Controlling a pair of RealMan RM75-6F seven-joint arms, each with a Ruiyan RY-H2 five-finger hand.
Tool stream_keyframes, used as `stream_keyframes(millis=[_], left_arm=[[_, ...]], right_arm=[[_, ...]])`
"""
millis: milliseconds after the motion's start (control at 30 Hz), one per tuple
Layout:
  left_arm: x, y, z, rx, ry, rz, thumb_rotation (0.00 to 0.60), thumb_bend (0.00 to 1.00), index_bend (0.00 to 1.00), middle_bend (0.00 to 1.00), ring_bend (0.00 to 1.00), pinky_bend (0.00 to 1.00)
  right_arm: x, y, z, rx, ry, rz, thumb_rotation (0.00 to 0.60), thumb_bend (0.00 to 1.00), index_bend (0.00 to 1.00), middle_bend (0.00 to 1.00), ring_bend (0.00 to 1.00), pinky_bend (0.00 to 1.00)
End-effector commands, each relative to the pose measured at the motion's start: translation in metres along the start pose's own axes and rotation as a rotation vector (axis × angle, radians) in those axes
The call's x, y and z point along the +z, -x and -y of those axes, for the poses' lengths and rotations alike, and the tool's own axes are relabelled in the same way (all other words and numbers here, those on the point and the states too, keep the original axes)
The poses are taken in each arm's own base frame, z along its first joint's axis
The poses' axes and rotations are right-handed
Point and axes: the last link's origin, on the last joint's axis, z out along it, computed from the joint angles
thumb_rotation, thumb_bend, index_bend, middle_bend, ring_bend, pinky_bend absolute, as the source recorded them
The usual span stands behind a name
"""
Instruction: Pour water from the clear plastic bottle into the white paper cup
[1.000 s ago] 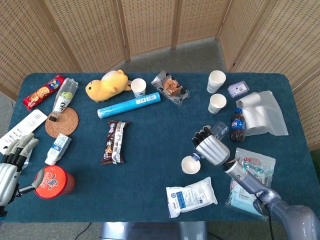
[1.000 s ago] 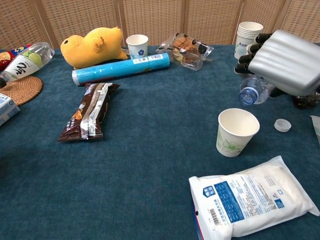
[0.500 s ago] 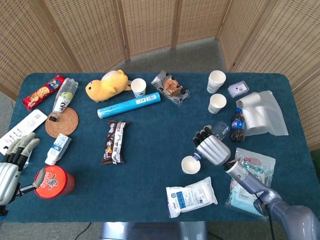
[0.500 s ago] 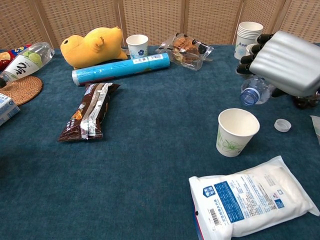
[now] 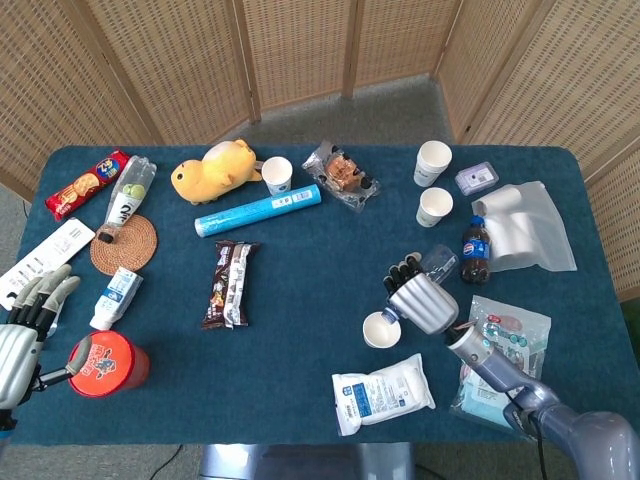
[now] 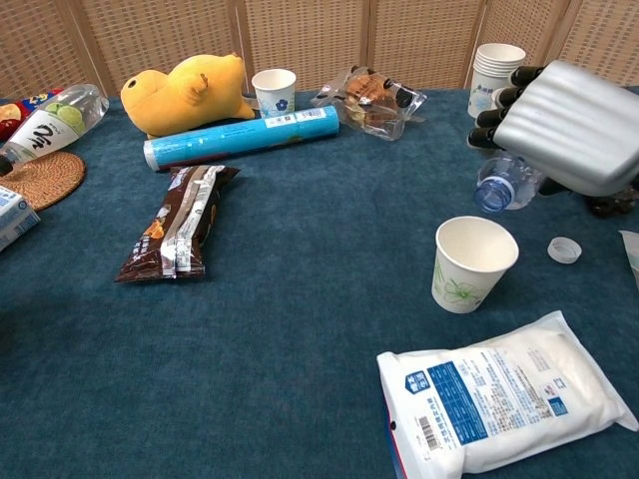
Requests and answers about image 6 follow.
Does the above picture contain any paper cup blue flower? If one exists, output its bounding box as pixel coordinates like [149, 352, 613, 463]
[251, 68, 298, 120]

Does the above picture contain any red biscuit package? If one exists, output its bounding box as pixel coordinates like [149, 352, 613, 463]
[0, 88, 65, 142]

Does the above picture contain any yellow plush toy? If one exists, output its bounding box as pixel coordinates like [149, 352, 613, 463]
[120, 52, 257, 140]

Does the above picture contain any paper cup green flower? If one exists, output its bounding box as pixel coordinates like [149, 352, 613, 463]
[431, 216, 520, 314]

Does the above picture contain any clear bag of pastries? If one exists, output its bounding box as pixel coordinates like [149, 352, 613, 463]
[310, 64, 428, 142]

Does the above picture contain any white bag blue label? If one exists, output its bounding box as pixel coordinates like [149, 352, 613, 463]
[376, 309, 639, 479]

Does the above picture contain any blue cylindrical roll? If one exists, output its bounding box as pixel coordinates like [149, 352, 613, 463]
[143, 105, 341, 174]

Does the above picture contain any white blue milk carton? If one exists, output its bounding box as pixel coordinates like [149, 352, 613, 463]
[0, 185, 42, 253]

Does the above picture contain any lime soda bottle white label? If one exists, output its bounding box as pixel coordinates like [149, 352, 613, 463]
[0, 83, 110, 177]

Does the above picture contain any woven rattan coaster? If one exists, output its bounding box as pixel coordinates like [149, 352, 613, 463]
[0, 151, 87, 213]

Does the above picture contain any stack of paper cups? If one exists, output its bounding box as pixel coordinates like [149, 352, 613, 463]
[467, 43, 527, 120]

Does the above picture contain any clear water bottle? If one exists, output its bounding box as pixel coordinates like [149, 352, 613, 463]
[473, 152, 545, 214]

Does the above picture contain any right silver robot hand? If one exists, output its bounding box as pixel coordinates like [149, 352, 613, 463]
[466, 59, 639, 199]

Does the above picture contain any white bottle cap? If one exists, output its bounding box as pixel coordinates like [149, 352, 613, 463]
[547, 237, 583, 263]

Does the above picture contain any woven folding screen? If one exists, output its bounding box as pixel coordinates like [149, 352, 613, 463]
[0, 0, 639, 101]

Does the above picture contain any dark teal tablecloth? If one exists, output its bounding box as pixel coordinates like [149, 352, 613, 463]
[0, 87, 639, 479]

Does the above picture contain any small cola bottle blue label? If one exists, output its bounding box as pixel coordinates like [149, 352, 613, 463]
[588, 184, 639, 219]

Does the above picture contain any brown chocolate snack package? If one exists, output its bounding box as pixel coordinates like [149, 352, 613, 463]
[115, 164, 242, 283]

